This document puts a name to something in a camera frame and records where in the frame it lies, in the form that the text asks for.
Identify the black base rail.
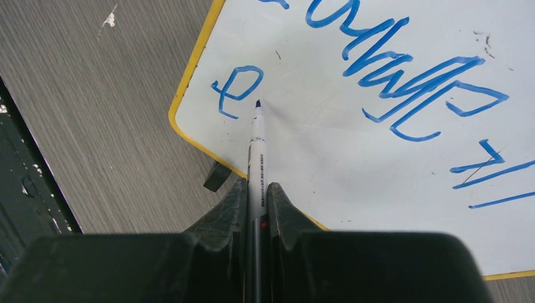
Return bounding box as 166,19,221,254
1,83,81,280

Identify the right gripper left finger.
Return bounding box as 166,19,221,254
1,179,247,302

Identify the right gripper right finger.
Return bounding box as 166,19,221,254
267,182,492,302

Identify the whiteboard marker pen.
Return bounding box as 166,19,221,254
244,100,272,302

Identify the yellow framed whiteboard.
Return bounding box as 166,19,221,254
168,1,534,279

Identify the metal wire whiteboard stand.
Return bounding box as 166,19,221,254
203,161,232,193

